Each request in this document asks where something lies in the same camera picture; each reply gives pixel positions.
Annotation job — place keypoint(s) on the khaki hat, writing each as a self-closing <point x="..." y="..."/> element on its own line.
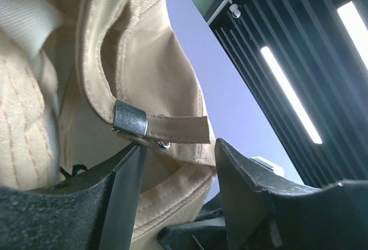
<point x="83" y="79"/>

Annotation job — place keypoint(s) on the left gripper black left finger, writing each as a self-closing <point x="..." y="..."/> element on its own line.
<point x="95" y="209"/>

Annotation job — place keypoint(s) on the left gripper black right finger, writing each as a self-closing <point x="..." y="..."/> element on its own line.
<point x="263" y="210"/>

